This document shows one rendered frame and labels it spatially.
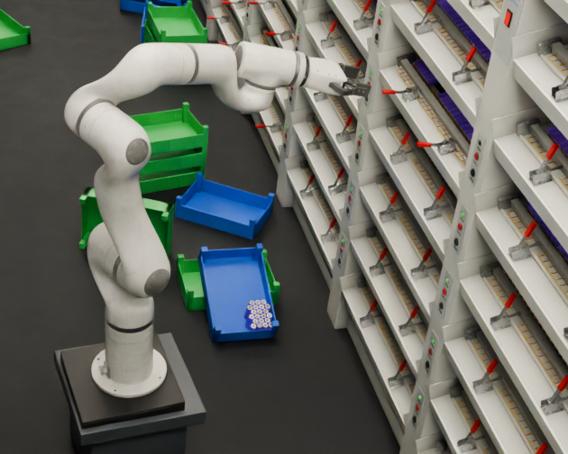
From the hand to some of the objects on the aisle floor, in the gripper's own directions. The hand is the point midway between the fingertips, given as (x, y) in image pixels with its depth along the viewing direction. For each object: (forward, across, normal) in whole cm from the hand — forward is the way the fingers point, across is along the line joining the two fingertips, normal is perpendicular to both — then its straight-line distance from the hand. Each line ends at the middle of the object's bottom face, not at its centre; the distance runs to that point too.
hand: (360, 81), depth 273 cm
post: (+48, +105, +97) cm, 151 cm away
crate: (-21, +79, +112) cm, 138 cm away
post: (+48, +35, +97) cm, 114 cm away
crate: (+8, +54, +105) cm, 119 cm away
